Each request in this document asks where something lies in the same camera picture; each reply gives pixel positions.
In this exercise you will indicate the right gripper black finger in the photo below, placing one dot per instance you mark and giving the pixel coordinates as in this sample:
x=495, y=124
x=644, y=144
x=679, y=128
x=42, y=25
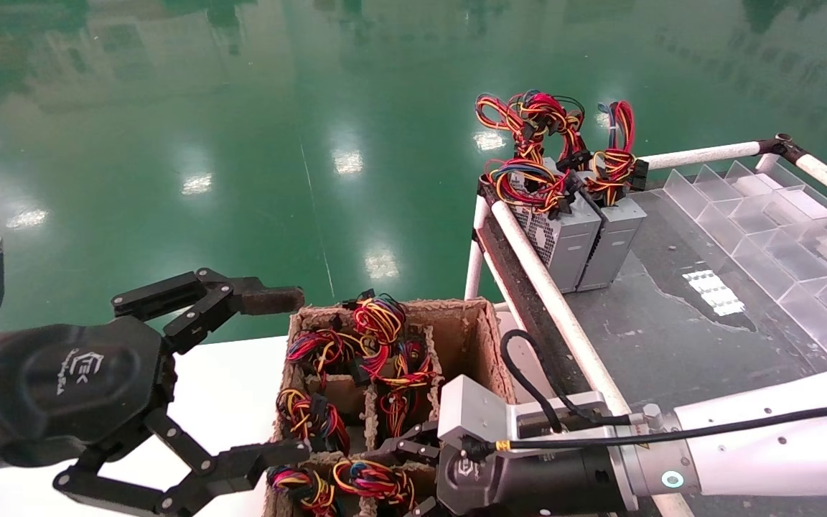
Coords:
x=417, y=446
x=428, y=508

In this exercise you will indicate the grey power supply honeycomb grille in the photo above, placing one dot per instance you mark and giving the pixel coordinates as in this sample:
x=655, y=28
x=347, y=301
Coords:
x=564, y=244

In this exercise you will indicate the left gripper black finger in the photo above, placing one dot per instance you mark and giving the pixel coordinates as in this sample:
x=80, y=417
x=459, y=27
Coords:
x=241, y=459
x=205, y=294

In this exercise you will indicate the white pipe cart frame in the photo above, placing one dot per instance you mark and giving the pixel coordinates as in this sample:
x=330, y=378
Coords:
x=550, y=301

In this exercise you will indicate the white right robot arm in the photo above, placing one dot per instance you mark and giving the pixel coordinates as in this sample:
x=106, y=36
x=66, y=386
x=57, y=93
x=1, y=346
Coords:
x=779, y=438

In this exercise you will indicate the clear acrylic divider tray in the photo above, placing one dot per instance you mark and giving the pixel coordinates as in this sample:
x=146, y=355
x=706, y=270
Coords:
x=779, y=237

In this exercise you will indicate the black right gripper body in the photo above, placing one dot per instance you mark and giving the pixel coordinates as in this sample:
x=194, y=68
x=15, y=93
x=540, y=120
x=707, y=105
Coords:
x=535, y=481

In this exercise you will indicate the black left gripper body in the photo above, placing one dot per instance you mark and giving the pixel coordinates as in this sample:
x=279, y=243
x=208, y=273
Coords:
x=76, y=380

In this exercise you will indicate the brown partitioned cardboard box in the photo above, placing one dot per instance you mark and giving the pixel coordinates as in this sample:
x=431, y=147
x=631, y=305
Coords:
x=467, y=337

